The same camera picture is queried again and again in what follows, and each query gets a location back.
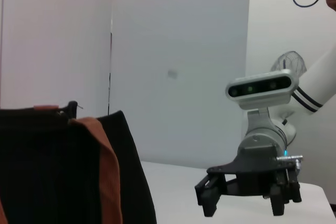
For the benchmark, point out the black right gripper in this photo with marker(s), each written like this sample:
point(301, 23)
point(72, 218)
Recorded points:
point(249, 179)

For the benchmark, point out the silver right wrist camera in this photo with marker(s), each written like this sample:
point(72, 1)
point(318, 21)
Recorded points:
point(262, 87)

